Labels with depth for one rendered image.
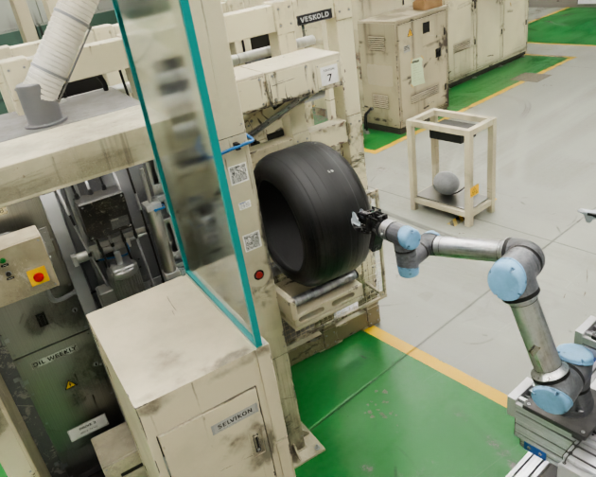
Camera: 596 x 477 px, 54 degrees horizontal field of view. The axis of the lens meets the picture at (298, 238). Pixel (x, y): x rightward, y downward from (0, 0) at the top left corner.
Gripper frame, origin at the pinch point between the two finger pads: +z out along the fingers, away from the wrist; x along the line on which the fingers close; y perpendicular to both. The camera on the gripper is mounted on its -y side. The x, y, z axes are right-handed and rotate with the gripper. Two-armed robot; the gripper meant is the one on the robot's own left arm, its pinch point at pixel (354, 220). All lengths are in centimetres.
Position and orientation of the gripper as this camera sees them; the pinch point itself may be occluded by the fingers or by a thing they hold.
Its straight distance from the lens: 229.4
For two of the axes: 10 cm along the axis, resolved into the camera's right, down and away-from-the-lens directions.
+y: -1.8, -9.0, -3.9
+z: -5.0, -2.6, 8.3
